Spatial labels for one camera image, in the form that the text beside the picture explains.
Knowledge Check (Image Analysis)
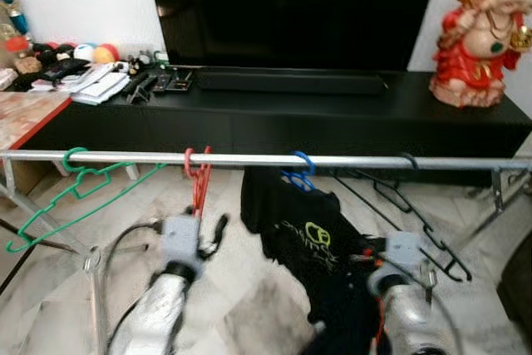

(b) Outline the black TV cabinet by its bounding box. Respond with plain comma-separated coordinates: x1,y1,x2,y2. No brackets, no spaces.
18,70,532,185

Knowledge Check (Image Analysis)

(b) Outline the black soundbar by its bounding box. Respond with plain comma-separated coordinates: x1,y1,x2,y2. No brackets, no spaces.
196,67,389,96

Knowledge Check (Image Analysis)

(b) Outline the silver metal clothes rack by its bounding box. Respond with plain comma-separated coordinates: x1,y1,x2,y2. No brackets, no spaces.
0,148,532,355

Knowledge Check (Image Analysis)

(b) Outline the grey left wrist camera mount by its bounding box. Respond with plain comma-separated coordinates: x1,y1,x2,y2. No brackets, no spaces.
160,214,204,282

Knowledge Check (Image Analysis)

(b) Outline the red plastic hanger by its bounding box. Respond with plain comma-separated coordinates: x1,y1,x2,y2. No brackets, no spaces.
183,146,214,219

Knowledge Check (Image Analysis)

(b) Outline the black shirt green logo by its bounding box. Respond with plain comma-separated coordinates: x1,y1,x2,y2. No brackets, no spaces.
239,167,393,355

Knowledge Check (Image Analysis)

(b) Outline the black television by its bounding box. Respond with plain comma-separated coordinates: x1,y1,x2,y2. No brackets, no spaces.
145,0,444,72

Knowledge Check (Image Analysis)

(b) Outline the green plastic hanger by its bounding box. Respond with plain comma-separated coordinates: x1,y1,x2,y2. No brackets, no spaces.
4,146,167,254

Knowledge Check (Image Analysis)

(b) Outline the black plastic hanger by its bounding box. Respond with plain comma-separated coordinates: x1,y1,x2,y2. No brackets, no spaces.
331,152,474,284

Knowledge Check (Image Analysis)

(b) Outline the white toy ball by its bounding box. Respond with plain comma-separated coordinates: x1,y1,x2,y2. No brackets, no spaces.
73,42,96,62

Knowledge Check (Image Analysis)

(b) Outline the red laughing Buddha statue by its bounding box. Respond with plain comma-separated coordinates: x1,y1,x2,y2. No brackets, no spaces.
429,0,532,110

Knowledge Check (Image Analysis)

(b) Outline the marble table red edge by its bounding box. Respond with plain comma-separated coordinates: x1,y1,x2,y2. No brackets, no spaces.
0,91,72,153

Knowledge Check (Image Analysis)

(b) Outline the blue plastic hanger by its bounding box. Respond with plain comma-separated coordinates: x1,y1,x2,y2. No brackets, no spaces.
280,150,318,195

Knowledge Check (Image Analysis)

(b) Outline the white paper stack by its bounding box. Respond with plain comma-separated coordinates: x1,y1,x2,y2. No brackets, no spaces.
70,70,133,107

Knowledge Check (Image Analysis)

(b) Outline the orange toy ball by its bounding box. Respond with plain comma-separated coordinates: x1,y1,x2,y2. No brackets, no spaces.
93,42,120,64

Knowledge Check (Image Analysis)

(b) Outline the black plush toy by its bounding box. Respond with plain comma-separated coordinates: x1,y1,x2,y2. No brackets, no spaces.
29,42,91,86

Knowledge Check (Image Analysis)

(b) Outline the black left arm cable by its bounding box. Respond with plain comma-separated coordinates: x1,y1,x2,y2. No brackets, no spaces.
98,219,167,355

